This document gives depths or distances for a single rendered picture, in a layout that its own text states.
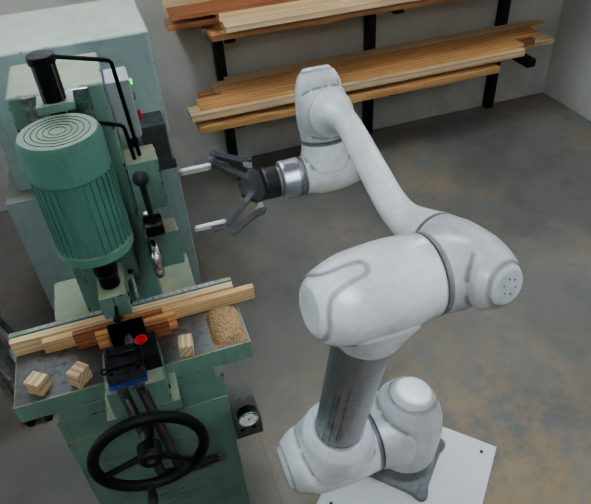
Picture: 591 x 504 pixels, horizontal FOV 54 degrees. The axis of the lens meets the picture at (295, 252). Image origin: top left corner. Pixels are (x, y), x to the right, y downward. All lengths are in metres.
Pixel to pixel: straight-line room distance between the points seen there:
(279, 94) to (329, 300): 2.76
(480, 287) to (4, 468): 2.20
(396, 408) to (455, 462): 0.32
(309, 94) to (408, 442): 0.79
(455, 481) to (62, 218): 1.11
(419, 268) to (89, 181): 0.75
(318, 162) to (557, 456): 1.62
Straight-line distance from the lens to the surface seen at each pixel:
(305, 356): 2.69
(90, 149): 1.28
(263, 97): 3.47
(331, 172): 1.35
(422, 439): 1.39
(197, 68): 3.79
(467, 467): 1.61
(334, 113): 1.23
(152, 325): 1.59
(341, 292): 0.79
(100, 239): 1.38
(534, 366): 2.79
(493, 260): 0.86
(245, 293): 1.66
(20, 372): 1.69
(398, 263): 0.82
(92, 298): 1.83
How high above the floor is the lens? 2.06
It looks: 39 degrees down
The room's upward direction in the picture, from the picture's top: 4 degrees counter-clockwise
